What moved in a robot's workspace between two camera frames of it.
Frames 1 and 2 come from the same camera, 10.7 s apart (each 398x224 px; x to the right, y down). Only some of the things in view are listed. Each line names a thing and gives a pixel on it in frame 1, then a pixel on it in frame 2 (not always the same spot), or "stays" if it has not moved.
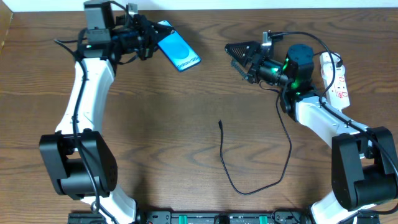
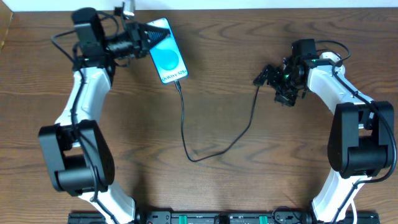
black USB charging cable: (288, 161) → (231, 144)
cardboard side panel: (6, 15) stays
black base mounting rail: (211, 217) stays
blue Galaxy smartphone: (178, 50) → (166, 55)
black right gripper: (254, 64) → (277, 80)
